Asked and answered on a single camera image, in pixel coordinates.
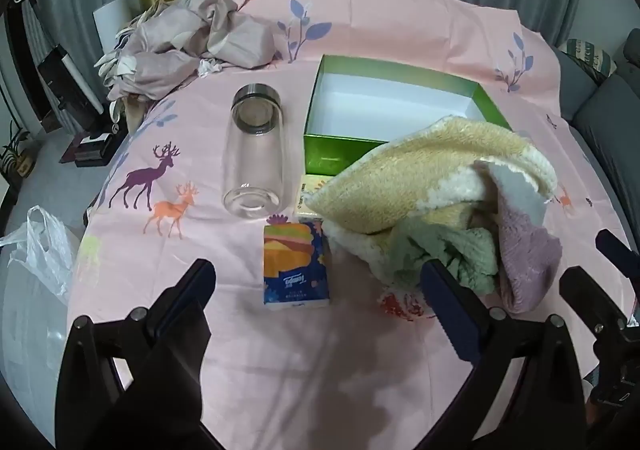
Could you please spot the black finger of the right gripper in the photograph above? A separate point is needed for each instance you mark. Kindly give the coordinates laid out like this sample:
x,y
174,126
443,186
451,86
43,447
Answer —
x,y
623,258
590,302

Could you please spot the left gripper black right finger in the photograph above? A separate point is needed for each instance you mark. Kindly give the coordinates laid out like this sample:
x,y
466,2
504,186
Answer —
x,y
546,409

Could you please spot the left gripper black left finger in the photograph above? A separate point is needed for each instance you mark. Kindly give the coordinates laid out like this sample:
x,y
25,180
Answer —
x,y
135,383

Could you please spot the purple mesh bath pouf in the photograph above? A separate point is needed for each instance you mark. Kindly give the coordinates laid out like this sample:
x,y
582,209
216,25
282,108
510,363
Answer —
x,y
529,255

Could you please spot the green fluffy cloth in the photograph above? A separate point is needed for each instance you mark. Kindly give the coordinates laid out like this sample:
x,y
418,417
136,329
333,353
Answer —
x,y
445,254

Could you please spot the red white knitted sock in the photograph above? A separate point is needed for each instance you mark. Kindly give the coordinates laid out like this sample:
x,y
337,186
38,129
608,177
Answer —
x,y
409,306

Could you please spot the yellow cream fluffy towel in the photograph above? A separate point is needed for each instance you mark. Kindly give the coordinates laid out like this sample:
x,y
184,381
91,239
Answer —
x,y
439,171

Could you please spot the blue orange tissue pack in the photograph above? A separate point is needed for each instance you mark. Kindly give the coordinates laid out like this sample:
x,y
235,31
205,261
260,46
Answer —
x,y
294,266

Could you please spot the grey sofa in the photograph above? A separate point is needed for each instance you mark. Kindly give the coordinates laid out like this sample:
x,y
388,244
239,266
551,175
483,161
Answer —
x,y
604,118

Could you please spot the white plastic bag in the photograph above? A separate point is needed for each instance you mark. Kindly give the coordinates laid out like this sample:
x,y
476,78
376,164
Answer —
x,y
45,246

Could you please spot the striped cushion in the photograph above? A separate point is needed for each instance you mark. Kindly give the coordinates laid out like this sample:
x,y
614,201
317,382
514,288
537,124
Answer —
x,y
592,59

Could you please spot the pink patterned tablecloth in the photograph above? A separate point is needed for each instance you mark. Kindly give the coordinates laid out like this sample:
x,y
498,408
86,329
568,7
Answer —
x,y
345,375

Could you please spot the yellow tissue pack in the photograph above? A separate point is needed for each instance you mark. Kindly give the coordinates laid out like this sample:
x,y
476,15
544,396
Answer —
x,y
308,187

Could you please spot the clear glass bottle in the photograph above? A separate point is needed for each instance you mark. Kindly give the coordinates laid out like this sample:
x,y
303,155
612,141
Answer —
x,y
253,160

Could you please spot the green cardboard box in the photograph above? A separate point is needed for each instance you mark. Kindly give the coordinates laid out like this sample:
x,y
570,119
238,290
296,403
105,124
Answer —
x,y
358,104

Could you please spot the crumpled beige pink cloth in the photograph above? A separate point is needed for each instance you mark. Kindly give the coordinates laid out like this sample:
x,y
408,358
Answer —
x,y
164,46

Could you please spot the white cylinder lamp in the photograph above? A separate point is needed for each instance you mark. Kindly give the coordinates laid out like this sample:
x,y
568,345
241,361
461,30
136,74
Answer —
x,y
109,20

